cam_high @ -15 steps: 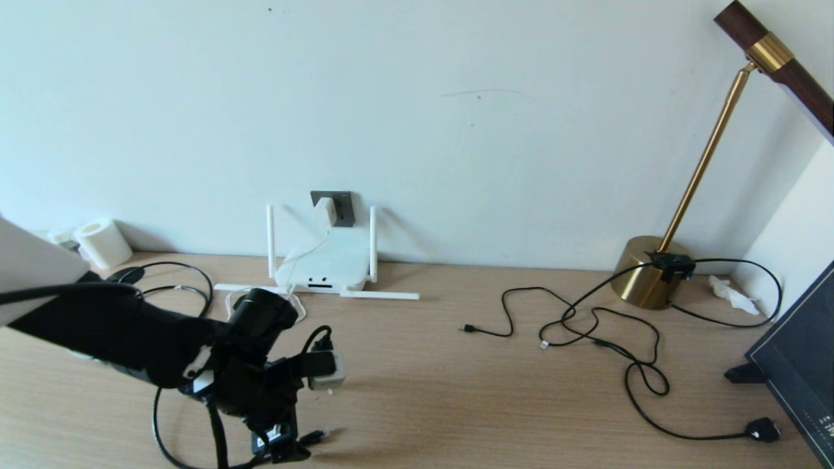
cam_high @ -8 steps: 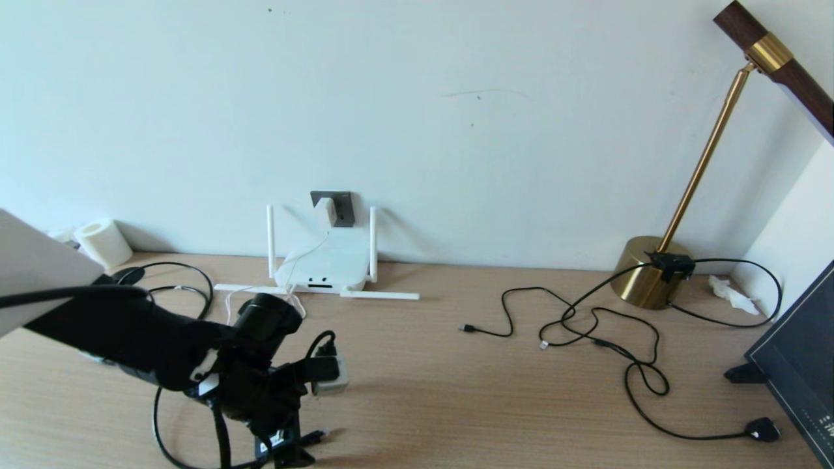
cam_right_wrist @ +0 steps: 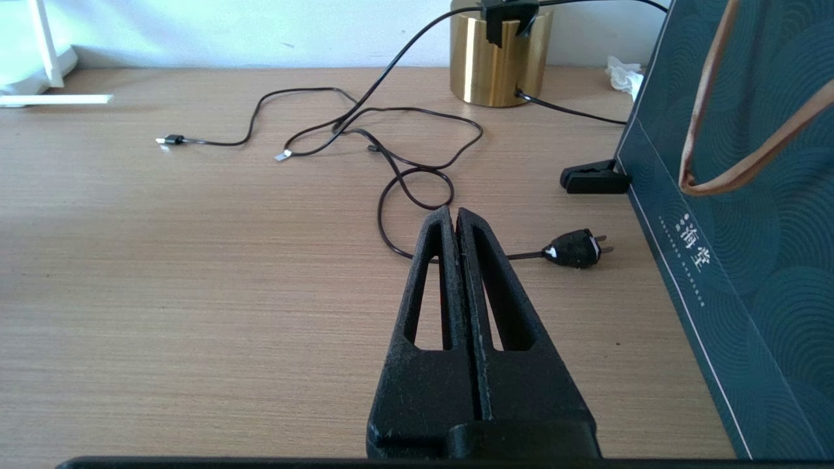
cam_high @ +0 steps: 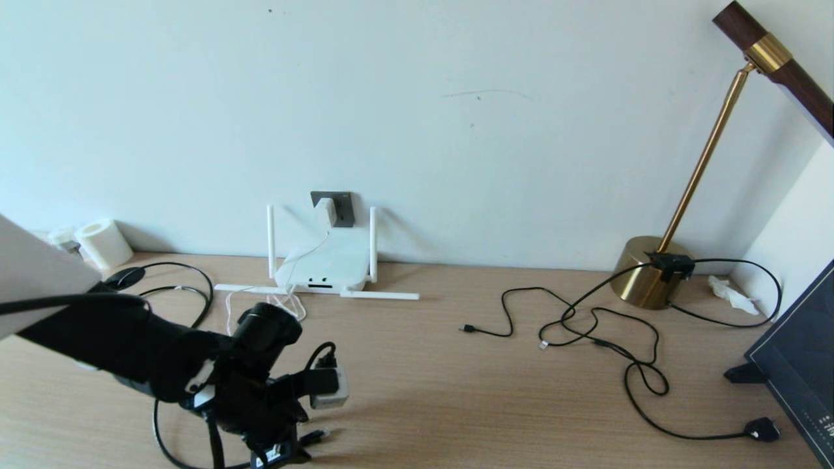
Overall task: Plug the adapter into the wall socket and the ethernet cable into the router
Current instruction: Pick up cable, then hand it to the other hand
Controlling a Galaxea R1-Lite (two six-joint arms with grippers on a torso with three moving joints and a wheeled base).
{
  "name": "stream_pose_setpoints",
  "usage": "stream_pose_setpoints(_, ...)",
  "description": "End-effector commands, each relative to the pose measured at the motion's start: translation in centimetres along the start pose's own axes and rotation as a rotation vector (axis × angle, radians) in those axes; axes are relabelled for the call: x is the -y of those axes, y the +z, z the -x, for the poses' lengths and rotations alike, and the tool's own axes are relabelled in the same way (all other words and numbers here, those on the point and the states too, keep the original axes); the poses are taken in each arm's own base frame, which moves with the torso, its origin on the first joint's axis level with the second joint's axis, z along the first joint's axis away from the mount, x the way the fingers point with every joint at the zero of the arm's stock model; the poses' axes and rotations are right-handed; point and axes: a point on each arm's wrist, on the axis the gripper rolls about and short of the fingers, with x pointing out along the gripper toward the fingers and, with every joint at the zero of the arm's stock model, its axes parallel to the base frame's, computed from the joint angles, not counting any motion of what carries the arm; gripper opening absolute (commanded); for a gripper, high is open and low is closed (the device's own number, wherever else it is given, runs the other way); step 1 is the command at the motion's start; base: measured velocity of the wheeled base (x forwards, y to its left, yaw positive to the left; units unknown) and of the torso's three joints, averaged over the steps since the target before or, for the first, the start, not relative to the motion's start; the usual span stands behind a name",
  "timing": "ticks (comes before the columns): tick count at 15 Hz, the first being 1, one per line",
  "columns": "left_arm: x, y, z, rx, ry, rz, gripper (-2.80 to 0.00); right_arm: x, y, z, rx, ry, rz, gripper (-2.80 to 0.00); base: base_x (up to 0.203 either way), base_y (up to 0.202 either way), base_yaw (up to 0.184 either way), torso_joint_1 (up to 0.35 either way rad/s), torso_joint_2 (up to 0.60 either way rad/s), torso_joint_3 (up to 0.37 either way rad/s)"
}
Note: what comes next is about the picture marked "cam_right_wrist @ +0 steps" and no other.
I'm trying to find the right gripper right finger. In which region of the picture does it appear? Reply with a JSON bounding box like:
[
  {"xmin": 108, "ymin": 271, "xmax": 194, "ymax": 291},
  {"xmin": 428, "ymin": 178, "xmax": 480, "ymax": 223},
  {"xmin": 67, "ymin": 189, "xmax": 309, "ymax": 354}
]
[{"xmin": 455, "ymin": 207, "xmax": 602, "ymax": 459}]

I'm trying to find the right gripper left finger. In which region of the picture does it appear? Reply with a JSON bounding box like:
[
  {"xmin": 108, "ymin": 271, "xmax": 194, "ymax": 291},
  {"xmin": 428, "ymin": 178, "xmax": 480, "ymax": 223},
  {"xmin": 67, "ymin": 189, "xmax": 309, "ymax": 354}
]
[{"xmin": 366, "ymin": 206, "xmax": 482, "ymax": 459}]

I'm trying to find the black power adapter plug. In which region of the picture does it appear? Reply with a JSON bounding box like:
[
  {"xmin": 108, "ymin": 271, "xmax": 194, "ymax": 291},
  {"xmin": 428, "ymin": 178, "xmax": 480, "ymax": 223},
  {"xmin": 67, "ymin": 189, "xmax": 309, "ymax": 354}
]
[{"xmin": 541, "ymin": 228, "xmax": 615, "ymax": 270}]

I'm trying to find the black plastic clip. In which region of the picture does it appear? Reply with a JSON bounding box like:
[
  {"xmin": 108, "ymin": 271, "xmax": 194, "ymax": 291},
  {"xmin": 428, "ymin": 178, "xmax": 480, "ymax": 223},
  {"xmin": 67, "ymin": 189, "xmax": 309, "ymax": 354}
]
[{"xmin": 560, "ymin": 159, "xmax": 632, "ymax": 195}]

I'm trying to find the dark green paper bag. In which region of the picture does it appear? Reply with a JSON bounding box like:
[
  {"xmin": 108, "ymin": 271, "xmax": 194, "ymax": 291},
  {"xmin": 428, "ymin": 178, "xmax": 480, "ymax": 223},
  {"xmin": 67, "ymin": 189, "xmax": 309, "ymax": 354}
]
[{"xmin": 614, "ymin": 0, "xmax": 834, "ymax": 461}]

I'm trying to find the gold metal cylinder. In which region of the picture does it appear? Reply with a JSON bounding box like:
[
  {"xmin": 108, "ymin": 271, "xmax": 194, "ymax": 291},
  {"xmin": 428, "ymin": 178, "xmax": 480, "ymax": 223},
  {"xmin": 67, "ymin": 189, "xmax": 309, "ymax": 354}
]
[{"xmin": 449, "ymin": 0, "xmax": 555, "ymax": 108}]

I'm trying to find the crumpled white tissue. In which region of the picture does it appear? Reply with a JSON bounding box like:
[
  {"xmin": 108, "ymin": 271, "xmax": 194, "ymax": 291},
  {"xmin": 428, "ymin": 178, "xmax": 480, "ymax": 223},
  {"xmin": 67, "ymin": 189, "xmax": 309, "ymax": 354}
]
[{"xmin": 605, "ymin": 55, "xmax": 646, "ymax": 100}]

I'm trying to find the black clip on cylinder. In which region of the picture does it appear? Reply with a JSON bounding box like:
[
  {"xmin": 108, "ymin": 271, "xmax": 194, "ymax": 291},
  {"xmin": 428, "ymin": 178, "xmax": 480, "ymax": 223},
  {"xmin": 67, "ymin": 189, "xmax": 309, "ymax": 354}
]
[{"xmin": 480, "ymin": 0, "xmax": 541, "ymax": 48}]

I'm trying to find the black adapter cable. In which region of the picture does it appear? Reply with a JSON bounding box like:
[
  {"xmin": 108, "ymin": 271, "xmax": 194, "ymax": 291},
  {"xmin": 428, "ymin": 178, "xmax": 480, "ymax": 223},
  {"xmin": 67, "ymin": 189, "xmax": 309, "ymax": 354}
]
[{"xmin": 274, "ymin": 106, "xmax": 545, "ymax": 263}]

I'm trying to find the black cable with connector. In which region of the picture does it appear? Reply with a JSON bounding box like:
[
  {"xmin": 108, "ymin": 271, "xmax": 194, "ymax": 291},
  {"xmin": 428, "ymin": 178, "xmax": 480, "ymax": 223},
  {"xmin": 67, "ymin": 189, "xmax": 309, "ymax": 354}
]
[{"xmin": 155, "ymin": 87, "xmax": 359, "ymax": 147}]

